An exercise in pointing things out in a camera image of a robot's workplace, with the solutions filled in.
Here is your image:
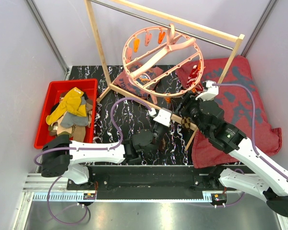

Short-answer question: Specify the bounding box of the red blue patterned cloth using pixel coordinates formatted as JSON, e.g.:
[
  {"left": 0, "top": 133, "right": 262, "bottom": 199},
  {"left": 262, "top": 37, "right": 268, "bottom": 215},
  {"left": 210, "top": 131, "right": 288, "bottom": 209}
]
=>
[{"left": 175, "top": 55, "right": 282, "bottom": 169}]

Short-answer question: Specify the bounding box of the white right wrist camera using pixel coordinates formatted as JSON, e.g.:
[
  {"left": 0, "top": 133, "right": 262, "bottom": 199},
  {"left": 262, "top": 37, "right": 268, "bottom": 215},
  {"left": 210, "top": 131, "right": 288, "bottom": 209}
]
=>
[{"left": 195, "top": 80, "right": 219, "bottom": 101}]

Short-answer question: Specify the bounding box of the folded pink printed shirt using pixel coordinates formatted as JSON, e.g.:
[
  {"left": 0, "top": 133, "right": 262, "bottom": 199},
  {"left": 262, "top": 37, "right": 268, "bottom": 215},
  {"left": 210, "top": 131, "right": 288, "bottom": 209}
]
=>
[{"left": 114, "top": 67, "right": 163, "bottom": 99}]

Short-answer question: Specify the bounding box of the pink round clip hanger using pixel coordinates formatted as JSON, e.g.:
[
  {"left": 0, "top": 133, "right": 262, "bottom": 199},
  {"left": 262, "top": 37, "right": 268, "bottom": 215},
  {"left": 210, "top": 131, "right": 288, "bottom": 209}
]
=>
[{"left": 122, "top": 23, "right": 204, "bottom": 100}]

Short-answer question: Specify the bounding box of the wooden drying rack frame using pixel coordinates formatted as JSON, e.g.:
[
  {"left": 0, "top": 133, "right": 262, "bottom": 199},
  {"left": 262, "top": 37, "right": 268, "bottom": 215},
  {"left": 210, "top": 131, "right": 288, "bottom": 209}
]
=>
[{"left": 84, "top": 0, "right": 245, "bottom": 151}]

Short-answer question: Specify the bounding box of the beige olive sock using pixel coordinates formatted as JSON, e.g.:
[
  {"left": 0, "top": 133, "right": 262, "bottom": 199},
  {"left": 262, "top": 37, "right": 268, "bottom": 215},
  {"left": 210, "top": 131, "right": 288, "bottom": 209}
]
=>
[{"left": 48, "top": 124, "right": 86, "bottom": 142}]

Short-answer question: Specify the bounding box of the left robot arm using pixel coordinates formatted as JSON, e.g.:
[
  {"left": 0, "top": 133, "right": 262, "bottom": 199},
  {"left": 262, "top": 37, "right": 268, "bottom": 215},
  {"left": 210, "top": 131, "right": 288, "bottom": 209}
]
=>
[{"left": 40, "top": 123, "right": 168, "bottom": 190}]

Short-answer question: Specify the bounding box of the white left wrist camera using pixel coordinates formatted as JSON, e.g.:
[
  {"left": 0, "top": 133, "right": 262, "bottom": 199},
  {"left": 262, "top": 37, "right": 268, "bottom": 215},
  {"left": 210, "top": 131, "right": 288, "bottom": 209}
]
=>
[{"left": 148, "top": 108, "right": 173, "bottom": 127}]

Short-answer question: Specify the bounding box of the red white striped sock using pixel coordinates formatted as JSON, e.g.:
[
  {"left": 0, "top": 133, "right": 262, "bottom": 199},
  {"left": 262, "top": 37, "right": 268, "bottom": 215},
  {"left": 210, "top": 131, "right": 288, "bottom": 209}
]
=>
[{"left": 186, "top": 65, "right": 200, "bottom": 88}]

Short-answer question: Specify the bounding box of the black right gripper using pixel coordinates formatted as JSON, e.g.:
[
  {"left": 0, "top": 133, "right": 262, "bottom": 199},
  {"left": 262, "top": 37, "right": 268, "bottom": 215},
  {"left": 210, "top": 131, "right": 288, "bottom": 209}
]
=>
[{"left": 170, "top": 90, "right": 209, "bottom": 136}]

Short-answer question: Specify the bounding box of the grey sock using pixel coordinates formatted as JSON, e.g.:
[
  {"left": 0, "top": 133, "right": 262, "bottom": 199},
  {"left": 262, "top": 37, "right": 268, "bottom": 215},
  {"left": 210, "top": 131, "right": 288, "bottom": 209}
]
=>
[{"left": 60, "top": 112, "right": 88, "bottom": 128}]

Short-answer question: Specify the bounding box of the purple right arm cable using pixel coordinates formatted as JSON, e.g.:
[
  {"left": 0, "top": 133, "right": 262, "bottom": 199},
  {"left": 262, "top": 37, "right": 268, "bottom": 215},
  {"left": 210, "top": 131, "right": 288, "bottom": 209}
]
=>
[{"left": 212, "top": 82, "right": 288, "bottom": 187}]

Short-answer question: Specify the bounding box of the orange clothespin front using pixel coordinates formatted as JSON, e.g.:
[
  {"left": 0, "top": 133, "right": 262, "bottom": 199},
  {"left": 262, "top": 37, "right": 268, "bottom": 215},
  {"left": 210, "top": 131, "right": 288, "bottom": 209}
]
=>
[{"left": 165, "top": 97, "right": 171, "bottom": 103}]

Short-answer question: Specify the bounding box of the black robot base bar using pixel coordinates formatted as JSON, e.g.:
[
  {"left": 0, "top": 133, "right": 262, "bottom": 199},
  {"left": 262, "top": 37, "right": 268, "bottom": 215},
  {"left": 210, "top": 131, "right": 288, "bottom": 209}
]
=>
[{"left": 67, "top": 165, "right": 224, "bottom": 191}]

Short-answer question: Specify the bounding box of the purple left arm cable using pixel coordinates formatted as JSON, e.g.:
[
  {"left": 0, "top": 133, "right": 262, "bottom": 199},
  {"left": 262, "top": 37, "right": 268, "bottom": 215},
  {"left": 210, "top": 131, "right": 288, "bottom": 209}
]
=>
[{"left": 34, "top": 97, "right": 156, "bottom": 225}]

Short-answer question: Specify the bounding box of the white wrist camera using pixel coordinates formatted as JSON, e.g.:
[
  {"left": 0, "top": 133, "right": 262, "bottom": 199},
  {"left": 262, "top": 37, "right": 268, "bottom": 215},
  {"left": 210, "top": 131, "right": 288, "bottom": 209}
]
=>
[
  {"left": 195, "top": 80, "right": 219, "bottom": 101},
  {"left": 148, "top": 108, "right": 173, "bottom": 127}
]

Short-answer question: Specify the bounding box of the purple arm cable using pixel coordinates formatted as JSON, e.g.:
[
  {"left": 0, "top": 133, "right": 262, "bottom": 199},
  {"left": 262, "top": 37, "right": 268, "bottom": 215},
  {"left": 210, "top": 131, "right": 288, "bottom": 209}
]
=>
[
  {"left": 34, "top": 97, "right": 156, "bottom": 225},
  {"left": 212, "top": 82, "right": 288, "bottom": 187}
]

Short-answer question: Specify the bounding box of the red plastic bin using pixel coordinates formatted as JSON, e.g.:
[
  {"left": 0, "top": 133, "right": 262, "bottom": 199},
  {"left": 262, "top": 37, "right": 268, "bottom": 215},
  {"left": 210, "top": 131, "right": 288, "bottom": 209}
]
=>
[{"left": 34, "top": 79, "right": 98, "bottom": 149}]

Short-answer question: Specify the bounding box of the brown yellow argyle sock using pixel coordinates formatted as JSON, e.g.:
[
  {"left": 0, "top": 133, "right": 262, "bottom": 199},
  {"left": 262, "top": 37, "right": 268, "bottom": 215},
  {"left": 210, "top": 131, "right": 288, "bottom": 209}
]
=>
[{"left": 158, "top": 137, "right": 168, "bottom": 151}]

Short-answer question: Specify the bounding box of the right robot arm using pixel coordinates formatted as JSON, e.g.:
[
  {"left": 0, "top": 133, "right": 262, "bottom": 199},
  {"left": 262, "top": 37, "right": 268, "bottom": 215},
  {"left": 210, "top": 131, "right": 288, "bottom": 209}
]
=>
[{"left": 177, "top": 93, "right": 288, "bottom": 217}]

